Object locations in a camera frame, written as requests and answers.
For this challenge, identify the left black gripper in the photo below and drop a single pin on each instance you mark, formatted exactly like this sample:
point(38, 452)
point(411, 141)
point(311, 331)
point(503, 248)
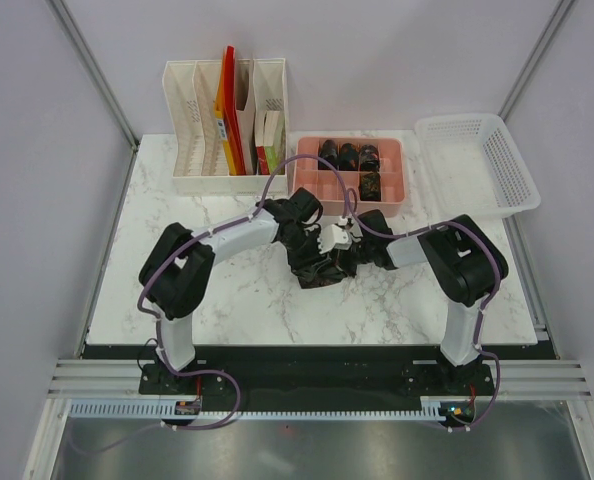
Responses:
point(316, 255)

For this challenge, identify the dark paisley necktie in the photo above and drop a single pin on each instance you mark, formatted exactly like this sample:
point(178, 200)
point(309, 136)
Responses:
point(325, 273)

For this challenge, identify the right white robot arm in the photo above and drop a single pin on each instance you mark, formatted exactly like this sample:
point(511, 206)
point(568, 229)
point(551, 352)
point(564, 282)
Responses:
point(468, 267)

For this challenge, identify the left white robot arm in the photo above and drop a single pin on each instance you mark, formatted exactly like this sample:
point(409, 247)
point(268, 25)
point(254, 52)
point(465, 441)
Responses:
point(176, 273)

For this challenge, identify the rolled tie front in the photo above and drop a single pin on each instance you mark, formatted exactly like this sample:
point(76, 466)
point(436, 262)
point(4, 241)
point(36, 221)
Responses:
point(370, 186)

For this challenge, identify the rolled tie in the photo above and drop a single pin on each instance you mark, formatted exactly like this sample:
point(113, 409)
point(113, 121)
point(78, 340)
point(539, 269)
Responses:
point(370, 186)
point(329, 152)
point(368, 158)
point(348, 157)

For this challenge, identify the pink divided storage box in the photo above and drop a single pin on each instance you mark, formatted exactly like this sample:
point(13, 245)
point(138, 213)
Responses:
point(324, 184)

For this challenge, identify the white perforated plastic basket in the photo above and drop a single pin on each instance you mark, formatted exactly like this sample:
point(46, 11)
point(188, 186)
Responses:
point(474, 166)

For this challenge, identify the white file organizer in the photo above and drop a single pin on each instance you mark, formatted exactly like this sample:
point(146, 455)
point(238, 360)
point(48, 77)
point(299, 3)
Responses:
point(210, 160)

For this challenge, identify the orange red folder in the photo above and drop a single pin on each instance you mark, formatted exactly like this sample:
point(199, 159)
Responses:
point(227, 115)

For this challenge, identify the beige paper folder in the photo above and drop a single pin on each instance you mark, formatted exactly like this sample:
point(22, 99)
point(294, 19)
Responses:
point(245, 110)

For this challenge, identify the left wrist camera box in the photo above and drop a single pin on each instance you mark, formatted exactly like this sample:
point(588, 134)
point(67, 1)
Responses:
point(334, 237)

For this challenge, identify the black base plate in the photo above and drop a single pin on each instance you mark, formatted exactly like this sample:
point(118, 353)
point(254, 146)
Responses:
point(291, 378)

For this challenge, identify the white slotted cable duct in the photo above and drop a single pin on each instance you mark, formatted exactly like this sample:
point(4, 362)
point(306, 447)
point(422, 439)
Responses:
point(170, 409)

